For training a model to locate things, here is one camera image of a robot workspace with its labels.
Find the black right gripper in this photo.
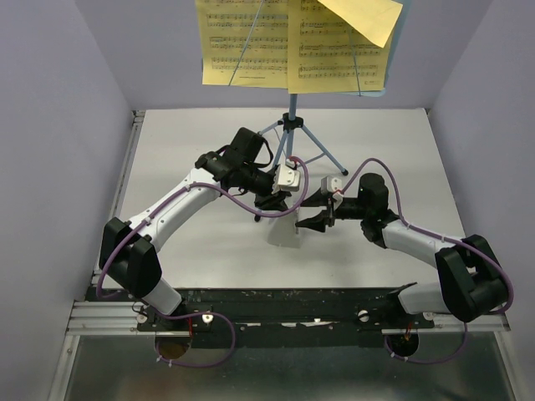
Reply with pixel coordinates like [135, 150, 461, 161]
[296, 186, 369, 234]

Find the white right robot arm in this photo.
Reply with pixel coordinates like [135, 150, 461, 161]
[296, 173, 510, 327]

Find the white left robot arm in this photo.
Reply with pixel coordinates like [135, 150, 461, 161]
[99, 128, 301, 330]

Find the light blue music stand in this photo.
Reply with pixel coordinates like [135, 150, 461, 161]
[200, 0, 392, 222]

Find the yellow left sheet music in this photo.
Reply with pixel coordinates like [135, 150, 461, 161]
[196, 0, 288, 89]

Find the yellow sheet music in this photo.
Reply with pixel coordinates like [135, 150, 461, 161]
[196, 0, 288, 89]
[287, 1, 392, 94]

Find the yellow right sheet music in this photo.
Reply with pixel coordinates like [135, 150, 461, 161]
[287, 1, 392, 94]

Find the plain yellow paper sheet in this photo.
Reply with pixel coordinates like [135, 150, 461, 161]
[319, 0, 403, 48]

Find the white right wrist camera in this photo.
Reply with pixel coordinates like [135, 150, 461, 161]
[320, 175, 344, 201]

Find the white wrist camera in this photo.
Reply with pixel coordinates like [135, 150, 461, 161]
[320, 175, 344, 201]
[272, 164, 301, 194]

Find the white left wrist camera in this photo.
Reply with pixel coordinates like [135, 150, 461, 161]
[272, 164, 301, 194]

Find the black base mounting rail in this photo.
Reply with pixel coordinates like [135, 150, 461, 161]
[137, 287, 436, 348]

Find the aluminium frame rail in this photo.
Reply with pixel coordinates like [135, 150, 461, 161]
[48, 110, 145, 400]

